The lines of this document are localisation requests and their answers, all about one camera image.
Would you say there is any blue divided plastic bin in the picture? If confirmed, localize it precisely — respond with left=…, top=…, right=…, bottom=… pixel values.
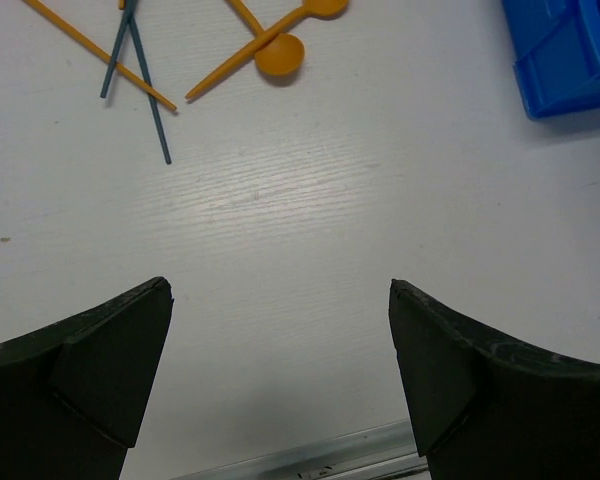
left=502, top=0, right=600, bottom=119

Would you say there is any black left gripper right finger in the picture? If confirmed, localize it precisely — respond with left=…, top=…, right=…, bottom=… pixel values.
left=388, top=280, right=600, bottom=479

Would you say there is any yellow plastic spoon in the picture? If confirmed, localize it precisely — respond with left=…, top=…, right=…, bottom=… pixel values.
left=228, top=0, right=305, bottom=77
left=185, top=1, right=349, bottom=101

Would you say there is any blue chopstick upright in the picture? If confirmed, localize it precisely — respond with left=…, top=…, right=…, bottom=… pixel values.
left=123, top=1, right=172, bottom=165

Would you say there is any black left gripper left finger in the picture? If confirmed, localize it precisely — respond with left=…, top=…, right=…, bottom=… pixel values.
left=0, top=277, right=174, bottom=479

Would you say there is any yellow chopstick left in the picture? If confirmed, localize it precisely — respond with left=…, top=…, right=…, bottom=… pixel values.
left=23, top=0, right=177, bottom=112

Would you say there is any blue chopstick slanted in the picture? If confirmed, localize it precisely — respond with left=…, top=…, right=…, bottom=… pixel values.
left=100, top=0, right=138, bottom=99

